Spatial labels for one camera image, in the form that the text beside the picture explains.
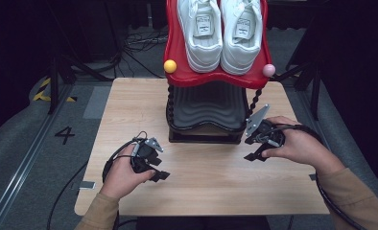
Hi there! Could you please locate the right hand-held gripper cable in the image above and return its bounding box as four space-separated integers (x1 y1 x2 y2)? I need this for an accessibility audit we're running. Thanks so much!
272 124 367 230

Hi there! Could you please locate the white sneaker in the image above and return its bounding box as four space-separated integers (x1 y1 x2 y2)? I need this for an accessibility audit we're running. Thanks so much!
177 0 224 74
220 0 264 76

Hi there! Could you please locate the metal floor rail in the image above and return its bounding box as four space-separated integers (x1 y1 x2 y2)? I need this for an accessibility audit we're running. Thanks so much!
296 92 370 230
0 84 74 230

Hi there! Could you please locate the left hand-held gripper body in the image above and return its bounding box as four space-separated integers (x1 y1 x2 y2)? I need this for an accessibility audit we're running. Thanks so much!
130 137 164 175

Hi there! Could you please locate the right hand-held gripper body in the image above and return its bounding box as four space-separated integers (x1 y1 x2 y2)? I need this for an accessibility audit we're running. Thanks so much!
245 103 286 149

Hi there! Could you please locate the yellow black hazard tape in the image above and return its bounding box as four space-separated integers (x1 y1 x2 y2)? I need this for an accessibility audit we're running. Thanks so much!
33 77 78 104

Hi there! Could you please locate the black metal stand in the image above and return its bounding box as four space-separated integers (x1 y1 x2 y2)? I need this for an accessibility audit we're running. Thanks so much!
274 60 322 122
47 54 114 115

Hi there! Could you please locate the left hand-held gripper cable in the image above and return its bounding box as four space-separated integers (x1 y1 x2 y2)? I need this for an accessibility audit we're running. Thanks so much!
102 130 149 230

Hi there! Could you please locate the tangle of floor cables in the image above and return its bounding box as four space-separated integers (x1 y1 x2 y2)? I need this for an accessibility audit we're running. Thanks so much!
123 28 169 80

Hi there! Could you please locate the hand-held gripper cable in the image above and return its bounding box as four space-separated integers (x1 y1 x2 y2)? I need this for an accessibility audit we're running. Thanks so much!
272 124 367 230
102 130 149 230

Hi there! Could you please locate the person's right hand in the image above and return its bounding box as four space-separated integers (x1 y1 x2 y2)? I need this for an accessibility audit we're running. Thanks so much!
261 115 346 176

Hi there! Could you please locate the red and black shoe rack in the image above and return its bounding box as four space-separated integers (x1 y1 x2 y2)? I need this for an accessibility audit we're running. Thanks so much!
163 0 277 146

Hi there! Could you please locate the person's left hand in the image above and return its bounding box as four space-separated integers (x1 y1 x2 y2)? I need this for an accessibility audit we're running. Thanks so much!
99 143 156 200

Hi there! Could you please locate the black floor cable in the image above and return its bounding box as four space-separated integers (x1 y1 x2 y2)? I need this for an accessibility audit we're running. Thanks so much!
45 161 89 230

